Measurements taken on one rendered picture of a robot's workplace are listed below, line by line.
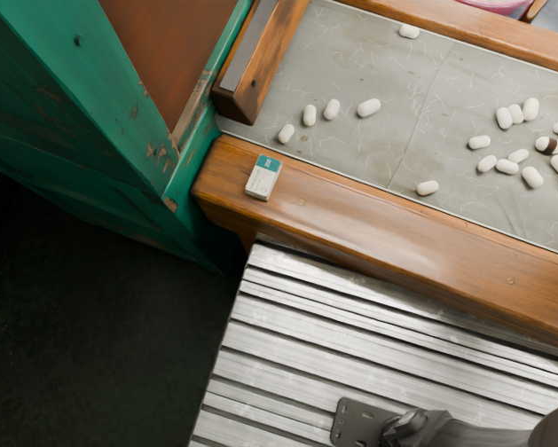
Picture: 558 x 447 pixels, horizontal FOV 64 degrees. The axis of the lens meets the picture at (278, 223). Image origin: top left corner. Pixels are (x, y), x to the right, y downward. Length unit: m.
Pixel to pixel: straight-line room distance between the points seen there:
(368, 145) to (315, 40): 0.21
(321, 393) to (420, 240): 0.28
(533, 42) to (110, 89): 0.68
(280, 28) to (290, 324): 0.45
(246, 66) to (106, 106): 0.27
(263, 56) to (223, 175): 0.18
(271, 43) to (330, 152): 0.18
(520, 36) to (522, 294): 0.42
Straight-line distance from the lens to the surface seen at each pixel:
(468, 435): 0.55
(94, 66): 0.40
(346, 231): 0.66
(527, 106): 0.83
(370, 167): 0.72
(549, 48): 0.89
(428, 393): 0.76
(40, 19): 0.35
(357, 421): 0.73
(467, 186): 0.75
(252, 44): 0.67
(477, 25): 0.87
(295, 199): 0.66
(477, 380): 0.79
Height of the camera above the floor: 1.40
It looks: 75 degrees down
